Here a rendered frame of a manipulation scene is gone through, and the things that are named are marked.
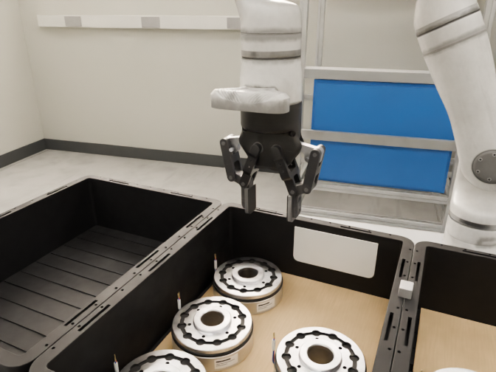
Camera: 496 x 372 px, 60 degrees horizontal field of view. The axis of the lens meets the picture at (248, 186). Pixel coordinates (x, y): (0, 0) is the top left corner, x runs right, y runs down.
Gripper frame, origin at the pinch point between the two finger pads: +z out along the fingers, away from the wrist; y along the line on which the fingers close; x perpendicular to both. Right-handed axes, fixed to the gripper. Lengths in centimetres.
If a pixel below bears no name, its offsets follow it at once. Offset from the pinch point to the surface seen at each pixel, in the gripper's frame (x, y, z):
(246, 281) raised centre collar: 2.2, 2.9, 11.6
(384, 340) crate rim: 13.0, -17.6, 5.6
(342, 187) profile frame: -172, 29, 69
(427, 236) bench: -55, -19, 29
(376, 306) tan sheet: -5.1, -14.4, 15.7
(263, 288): 1.9, 0.4, 12.4
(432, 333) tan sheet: -2.8, -22.2, 15.8
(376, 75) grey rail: -174, 17, 7
